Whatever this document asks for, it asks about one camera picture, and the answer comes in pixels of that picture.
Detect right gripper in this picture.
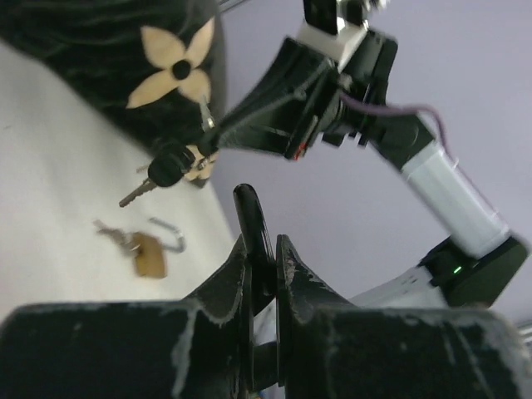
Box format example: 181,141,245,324
197,31,398,160

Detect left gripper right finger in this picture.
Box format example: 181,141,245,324
276,234,352,398

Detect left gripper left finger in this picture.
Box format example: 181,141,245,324
178,238,253,398

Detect black padlock shackle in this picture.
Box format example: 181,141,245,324
233,184,277,316

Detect black-headed keys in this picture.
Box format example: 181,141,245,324
118,97,217,209

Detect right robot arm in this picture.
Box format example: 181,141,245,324
199,27,529,308

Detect large brass padlock long shackle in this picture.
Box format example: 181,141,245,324
131,217,186,279

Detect black floral pillow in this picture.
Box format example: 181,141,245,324
1,1,226,150

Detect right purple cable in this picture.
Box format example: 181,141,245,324
340,93,458,161

